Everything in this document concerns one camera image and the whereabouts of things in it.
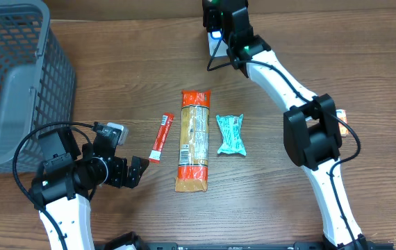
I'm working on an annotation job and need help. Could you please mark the red stick sachet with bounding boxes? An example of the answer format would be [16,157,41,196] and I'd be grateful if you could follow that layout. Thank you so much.
[149,112,174,163]

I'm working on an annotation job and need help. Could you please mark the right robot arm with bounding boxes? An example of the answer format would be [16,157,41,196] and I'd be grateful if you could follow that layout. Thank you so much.
[202,0,370,249]

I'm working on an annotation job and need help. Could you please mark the red snack package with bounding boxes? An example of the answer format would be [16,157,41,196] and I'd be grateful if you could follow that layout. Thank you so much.
[175,90,211,192]

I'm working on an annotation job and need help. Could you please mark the white barcode scanner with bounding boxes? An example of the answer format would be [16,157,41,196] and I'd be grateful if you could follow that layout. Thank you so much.
[208,30,228,58]

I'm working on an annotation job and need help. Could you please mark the grey plastic mesh basket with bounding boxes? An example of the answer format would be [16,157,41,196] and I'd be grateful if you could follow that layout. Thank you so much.
[0,1,76,173]

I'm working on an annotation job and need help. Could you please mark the teal tissue packet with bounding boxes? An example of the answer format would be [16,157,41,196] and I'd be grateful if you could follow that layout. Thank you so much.
[216,114,247,156]

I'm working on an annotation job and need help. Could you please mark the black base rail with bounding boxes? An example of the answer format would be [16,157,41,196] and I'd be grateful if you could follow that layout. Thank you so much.
[95,241,395,250]

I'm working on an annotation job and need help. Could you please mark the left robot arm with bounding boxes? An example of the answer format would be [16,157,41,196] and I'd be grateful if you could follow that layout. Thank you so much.
[29,123,149,249]

